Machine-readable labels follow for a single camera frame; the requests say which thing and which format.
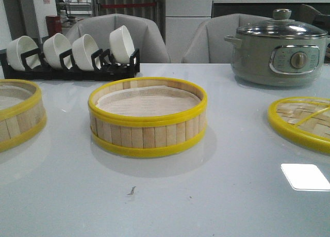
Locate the red bin background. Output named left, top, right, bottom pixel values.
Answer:
left=45, top=15, right=62, bottom=37

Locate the grey chair left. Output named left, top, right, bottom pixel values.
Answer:
left=65, top=13, right=170, bottom=64

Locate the steamer liner paper center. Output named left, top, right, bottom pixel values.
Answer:
left=96, top=85, right=201, bottom=117

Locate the white bowl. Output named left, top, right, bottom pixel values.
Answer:
left=6, top=36, right=38, bottom=71
left=43, top=33, right=72, bottom=69
left=72, top=34, right=99, bottom=71
left=109, top=25, right=135, bottom=64

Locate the steamer liner paper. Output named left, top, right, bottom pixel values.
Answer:
left=96, top=85, right=201, bottom=117
left=0, top=85, right=33, bottom=110

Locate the grey chair right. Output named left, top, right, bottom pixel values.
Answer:
left=181, top=13, right=268, bottom=64

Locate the white bowl right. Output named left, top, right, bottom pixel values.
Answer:
left=109, top=25, right=135, bottom=64

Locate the white cabinet background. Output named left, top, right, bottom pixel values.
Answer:
left=165, top=0, right=212, bottom=63

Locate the bamboo steamer tray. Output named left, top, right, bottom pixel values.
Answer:
left=88, top=77, right=207, bottom=158
left=1, top=79, right=47, bottom=151

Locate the grey chair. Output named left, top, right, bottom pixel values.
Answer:
left=181, top=13, right=268, bottom=64
left=65, top=13, right=170, bottom=64

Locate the black bowl rack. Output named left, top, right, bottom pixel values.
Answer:
left=1, top=48, right=140, bottom=81

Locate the glass pot lid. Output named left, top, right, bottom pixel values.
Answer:
left=236, top=9, right=328, bottom=39

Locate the bamboo steamer lid yellow rim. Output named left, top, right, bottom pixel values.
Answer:
left=268, top=97, right=329, bottom=154

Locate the white bowl far left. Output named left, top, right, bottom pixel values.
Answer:
left=6, top=36, right=38, bottom=71

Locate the green electric cooking pot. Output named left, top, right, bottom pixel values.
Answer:
left=224, top=34, right=329, bottom=87

